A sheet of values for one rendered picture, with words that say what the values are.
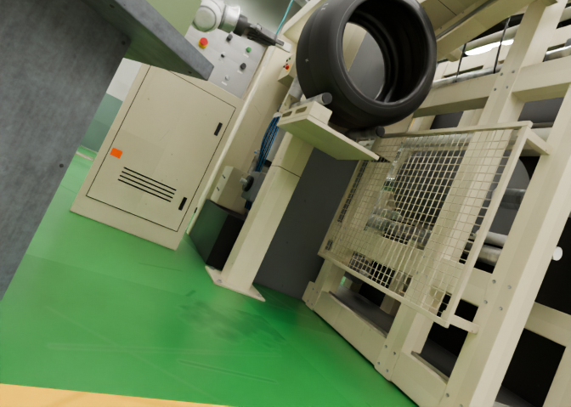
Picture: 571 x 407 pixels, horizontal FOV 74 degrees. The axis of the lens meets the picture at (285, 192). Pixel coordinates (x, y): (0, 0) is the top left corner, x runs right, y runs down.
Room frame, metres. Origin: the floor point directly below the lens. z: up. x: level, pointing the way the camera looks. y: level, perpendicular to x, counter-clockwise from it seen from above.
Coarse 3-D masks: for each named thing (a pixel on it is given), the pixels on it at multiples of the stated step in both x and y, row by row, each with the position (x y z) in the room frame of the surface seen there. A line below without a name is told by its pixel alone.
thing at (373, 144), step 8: (408, 120) 1.93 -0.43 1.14; (384, 128) 1.89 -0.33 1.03; (392, 128) 1.91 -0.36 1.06; (400, 128) 1.92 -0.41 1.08; (360, 144) 2.04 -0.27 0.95; (376, 144) 1.89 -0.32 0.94; (384, 144) 1.91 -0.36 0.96; (392, 144) 1.92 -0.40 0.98; (384, 152) 1.91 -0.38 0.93; (392, 152) 1.93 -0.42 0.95
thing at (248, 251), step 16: (352, 32) 1.83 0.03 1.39; (352, 48) 1.85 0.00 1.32; (304, 96) 1.90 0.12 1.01; (288, 144) 1.82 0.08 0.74; (304, 144) 1.84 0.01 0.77; (288, 160) 1.82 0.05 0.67; (304, 160) 1.85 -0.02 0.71; (272, 176) 1.83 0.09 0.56; (288, 176) 1.84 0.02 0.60; (272, 192) 1.82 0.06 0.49; (288, 192) 1.85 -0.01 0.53; (256, 208) 1.85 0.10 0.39; (272, 208) 1.83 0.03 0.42; (256, 224) 1.82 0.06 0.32; (272, 224) 1.85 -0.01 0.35; (240, 240) 1.86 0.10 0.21; (256, 240) 1.83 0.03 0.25; (240, 256) 1.82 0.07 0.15; (256, 256) 1.84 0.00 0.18; (224, 272) 1.88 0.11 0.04; (240, 272) 1.83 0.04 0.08; (256, 272) 1.86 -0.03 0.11
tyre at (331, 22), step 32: (352, 0) 1.39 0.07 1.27; (384, 0) 1.61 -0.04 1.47; (416, 0) 1.49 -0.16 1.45; (320, 32) 1.41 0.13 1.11; (384, 32) 1.76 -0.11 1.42; (416, 32) 1.65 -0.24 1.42; (320, 64) 1.43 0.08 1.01; (384, 64) 1.82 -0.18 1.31; (416, 64) 1.71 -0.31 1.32; (352, 96) 1.46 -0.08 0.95; (384, 96) 1.82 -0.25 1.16; (416, 96) 1.55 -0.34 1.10; (352, 128) 1.72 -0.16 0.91
